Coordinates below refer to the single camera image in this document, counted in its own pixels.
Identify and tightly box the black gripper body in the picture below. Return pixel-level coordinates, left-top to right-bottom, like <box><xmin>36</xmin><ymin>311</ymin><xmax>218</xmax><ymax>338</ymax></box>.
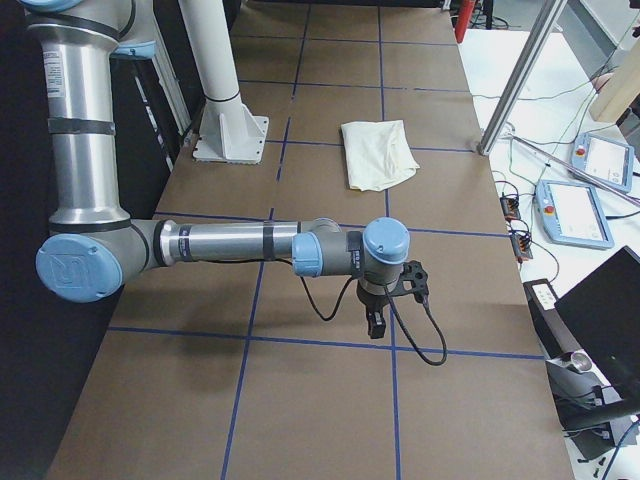
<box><xmin>356</xmin><ymin>278</ymin><xmax>393</xmax><ymax>315</ymax></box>

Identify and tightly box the cream long-sleeve printed shirt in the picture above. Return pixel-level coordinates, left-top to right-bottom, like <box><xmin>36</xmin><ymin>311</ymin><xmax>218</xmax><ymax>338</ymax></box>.
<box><xmin>341</xmin><ymin>120</ymin><xmax>420</xmax><ymax>192</ymax></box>

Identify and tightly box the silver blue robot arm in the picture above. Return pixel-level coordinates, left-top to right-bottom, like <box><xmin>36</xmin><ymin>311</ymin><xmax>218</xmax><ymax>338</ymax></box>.
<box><xmin>22</xmin><ymin>1</ymin><xmax>417</xmax><ymax>339</ymax></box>

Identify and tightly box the near orange black adapter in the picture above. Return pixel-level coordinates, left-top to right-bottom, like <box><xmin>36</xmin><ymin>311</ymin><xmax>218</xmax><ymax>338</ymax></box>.
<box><xmin>510</xmin><ymin>230</ymin><xmax>533</xmax><ymax>264</ymax></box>

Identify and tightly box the orange black adapter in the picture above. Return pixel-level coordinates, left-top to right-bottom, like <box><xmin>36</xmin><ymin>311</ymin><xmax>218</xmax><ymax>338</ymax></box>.
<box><xmin>510</xmin><ymin>230</ymin><xmax>533</xmax><ymax>264</ymax></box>
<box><xmin>499</xmin><ymin>194</ymin><xmax>521</xmax><ymax>222</ymax></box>

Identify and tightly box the far orange black adapter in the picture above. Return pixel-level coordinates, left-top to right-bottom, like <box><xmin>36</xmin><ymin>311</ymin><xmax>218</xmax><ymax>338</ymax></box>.
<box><xmin>499</xmin><ymin>194</ymin><xmax>521</xmax><ymax>222</ymax></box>

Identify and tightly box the black box with white label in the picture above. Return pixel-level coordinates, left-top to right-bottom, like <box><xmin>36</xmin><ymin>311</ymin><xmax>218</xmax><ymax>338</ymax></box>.
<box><xmin>523</xmin><ymin>279</ymin><xmax>582</xmax><ymax>360</ymax></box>

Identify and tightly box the silver metal cup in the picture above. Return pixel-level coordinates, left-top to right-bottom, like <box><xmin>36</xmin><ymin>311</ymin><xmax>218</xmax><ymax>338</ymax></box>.
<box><xmin>568</xmin><ymin>351</ymin><xmax>593</xmax><ymax>374</ymax></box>

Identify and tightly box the near blue teach pendant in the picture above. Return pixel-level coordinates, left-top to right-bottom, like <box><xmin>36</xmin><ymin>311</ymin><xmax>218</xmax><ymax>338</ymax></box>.
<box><xmin>535</xmin><ymin>180</ymin><xmax>614</xmax><ymax>250</ymax></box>

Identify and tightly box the blue teach pendant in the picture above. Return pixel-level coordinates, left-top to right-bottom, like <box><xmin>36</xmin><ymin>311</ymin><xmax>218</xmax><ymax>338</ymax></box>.
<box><xmin>535</xmin><ymin>180</ymin><xmax>614</xmax><ymax>250</ymax></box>
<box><xmin>571</xmin><ymin>133</ymin><xmax>635</xmax><ymax>194</ymax></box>

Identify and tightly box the black monitor on stand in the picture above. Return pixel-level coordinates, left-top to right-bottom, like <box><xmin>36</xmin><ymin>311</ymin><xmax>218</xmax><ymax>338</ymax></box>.
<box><xmin>555</xmin><ymin>246</ymin><xmax>639</xmax><ymax>460</ymax></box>

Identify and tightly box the far blue teach pendant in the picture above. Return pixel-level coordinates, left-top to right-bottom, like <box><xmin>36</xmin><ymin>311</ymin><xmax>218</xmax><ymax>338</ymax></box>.
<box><xmin>571</xmin><ymin>133</ymin><xmax>635</xmax><ymax>194</ymax></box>

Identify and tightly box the red cylinder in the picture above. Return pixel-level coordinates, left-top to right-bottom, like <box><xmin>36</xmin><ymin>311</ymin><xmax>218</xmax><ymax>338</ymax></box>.
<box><xmin>454</xmin><ymin>0</ymin><xmax>476</xmax><ymax>44</ymax></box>

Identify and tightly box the wooden board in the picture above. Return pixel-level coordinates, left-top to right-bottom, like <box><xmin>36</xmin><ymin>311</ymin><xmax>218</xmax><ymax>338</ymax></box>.
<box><xmin>590</xmin><ymin>40</ymin><xmax>640</xmax><ymax>123</ymax></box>

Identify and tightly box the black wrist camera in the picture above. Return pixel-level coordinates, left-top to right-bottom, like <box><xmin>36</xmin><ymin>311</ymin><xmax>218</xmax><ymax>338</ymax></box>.
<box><xmin>393</xmin><ymin>260</ymin><xmax>429</xmax><ymax>305</ymax></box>

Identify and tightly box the black pendant cable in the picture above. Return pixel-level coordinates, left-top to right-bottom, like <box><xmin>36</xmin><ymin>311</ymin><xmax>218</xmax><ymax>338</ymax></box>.
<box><xmin>492</xmin><ymin>49</ymin><xmax>640</xmax><ymax>281</ymax></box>

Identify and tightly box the white camera mast with base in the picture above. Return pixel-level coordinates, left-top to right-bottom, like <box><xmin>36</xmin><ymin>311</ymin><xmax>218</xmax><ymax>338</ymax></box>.
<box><xmin>179</xmin><ymin>0</ymin><xmax>269</xmax><ymax>165</ymax></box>

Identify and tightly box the aluminium frame post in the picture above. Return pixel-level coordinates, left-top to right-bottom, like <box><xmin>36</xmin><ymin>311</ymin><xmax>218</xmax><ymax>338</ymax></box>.
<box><xmin>477</xmin><ymin>0</ymin><xmax>568</xmax><ymax>156</ymax></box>

